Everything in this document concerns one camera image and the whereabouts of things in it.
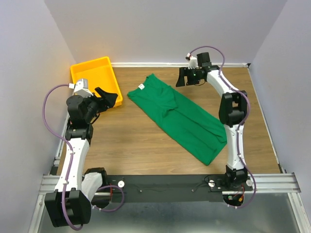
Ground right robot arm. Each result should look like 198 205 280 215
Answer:
175 52 249 190

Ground yellow plastic tray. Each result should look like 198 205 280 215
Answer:
70 56 123 107

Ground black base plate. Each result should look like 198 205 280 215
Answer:
92 174 253 208

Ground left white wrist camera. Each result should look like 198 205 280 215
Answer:
68 79 94 98

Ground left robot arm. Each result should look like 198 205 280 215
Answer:
44 87 118 231

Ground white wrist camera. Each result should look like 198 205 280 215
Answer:
186 53 198 69
68 79 94 98

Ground green t shirt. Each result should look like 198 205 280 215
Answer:
127 74 227 166

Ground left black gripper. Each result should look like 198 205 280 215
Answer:
81 86 118 122

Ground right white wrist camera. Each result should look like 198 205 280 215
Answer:
186 53 198 69

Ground aluminium rail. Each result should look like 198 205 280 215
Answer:
39 173 301 195
247 67 287 173
49 114 69 175

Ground aluminium left side rail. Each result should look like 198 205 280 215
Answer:
49 114 69 175

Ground aluminium right side rail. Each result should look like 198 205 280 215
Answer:
247 67 287 173

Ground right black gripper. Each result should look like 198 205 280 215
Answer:
174 67 200 87

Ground aluminium front rail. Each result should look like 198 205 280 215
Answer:
39 173 301 195

